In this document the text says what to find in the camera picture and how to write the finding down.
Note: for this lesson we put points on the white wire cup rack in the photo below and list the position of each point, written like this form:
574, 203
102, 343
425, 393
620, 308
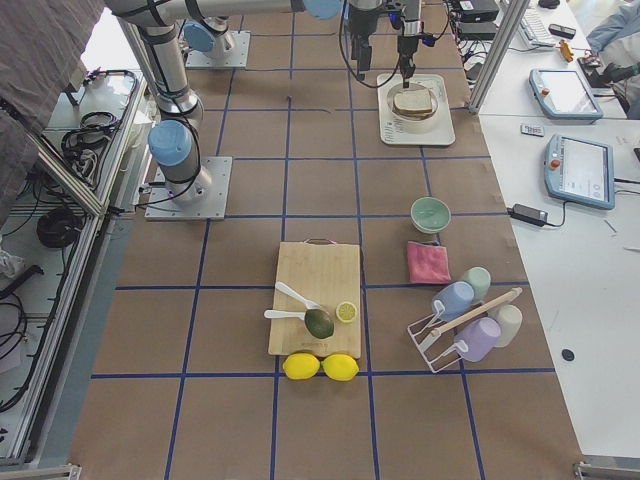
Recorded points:
437, 353

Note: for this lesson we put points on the yellow lemon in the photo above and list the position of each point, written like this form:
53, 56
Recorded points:
340, 367
301, 366

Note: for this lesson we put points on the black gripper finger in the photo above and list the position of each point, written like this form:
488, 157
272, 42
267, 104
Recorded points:
407, 72
364, 58
354, 50

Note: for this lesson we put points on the left yellow lemon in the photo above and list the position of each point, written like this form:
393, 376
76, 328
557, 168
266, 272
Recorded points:
301, 366

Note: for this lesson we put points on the light green bowl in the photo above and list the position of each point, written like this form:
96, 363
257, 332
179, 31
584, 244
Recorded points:
430, 215

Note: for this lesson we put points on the white plastic spoon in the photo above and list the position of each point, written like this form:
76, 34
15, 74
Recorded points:
280, 314

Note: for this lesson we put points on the white round plate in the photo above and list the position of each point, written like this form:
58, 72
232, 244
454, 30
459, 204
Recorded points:
414, 86

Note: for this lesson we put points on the white cup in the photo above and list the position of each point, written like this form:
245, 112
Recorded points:
509, 318

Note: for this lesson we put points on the green avocado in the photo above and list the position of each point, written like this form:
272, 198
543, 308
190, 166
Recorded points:
318, 323

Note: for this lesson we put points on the pink cloth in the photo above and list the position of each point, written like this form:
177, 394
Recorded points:
427, 264

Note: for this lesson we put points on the wooden cutting board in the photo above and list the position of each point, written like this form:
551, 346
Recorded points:
327, 274

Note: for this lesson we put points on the aluminium frame post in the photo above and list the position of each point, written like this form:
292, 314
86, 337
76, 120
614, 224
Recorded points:
506, 31

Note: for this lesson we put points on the purple cup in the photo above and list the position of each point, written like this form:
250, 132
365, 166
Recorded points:
475, 341

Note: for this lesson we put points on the near teach pendant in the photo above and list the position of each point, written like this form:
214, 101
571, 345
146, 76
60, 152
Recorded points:
580, 171

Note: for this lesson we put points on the blue cup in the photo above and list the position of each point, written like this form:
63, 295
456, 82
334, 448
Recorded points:
452, 301

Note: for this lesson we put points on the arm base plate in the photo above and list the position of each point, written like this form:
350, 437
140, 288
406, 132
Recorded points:
205, 199
226, 51

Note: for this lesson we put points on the green cup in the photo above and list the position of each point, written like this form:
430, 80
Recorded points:
479, 278

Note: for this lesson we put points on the far teach pendant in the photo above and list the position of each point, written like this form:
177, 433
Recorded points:
564, 95

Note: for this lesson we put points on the small black adapter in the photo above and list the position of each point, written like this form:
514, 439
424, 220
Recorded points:
528, 214

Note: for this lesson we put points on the teach pendant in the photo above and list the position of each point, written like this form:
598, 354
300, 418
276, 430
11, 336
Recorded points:
580, 171
564, 95

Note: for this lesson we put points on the cream bear serving tray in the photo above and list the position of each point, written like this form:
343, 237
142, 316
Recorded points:
398, 132

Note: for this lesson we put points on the bread slice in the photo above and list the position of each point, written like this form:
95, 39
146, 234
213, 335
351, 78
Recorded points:
413, 102
417, 116

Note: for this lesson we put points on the lemon half slice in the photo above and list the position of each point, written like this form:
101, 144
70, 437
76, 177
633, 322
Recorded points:
346, 312

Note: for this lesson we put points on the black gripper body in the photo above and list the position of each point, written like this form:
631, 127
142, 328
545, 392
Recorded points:
359, 22
410, 25

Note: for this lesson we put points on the right yellow lemon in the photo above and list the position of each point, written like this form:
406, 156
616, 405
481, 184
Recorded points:
340, 367

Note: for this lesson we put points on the bread slice on plate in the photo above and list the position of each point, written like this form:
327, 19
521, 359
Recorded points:
417, 116

